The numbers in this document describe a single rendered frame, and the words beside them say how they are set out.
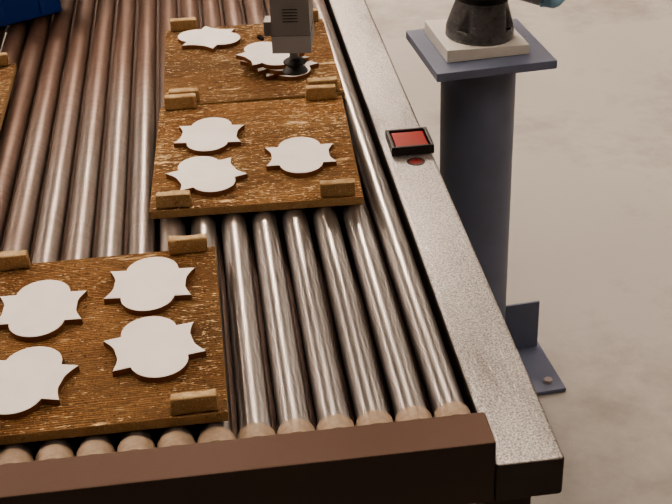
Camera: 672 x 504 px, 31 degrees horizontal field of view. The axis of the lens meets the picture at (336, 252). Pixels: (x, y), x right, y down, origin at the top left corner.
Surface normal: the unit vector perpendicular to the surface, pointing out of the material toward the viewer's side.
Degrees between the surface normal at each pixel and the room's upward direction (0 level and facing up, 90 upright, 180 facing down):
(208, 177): 0
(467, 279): 0
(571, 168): 0
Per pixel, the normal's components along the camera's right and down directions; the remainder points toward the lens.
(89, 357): -0.04, -0.86
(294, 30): -0.04, 0.52
